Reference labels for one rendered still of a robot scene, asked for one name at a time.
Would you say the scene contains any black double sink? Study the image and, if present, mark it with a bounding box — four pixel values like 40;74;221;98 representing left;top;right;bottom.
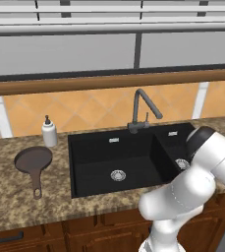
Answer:
67;122;197;199

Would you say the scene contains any brown wooden cupboard door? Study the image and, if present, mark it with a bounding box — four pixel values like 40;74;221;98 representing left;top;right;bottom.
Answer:
177;205;225;252
64;225;151;252

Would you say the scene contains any dark grey tap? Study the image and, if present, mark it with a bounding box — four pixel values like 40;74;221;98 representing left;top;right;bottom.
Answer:
127;88;164;135

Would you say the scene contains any white soap dispenser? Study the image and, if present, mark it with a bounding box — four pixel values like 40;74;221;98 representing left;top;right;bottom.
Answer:
41;114;59;149

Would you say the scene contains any dark brown frying pan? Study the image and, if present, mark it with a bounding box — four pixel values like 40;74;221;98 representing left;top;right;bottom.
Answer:
14;146;54;201

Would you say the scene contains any brown wooden false drawer front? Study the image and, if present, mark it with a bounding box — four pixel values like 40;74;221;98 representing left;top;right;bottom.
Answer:
63;208;147;230

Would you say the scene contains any window with dark frame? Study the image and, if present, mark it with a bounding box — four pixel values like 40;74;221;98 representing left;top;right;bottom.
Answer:
0;0;225;84

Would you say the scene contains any black drawer handle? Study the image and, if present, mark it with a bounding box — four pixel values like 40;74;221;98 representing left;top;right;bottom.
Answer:
0;230;25;245

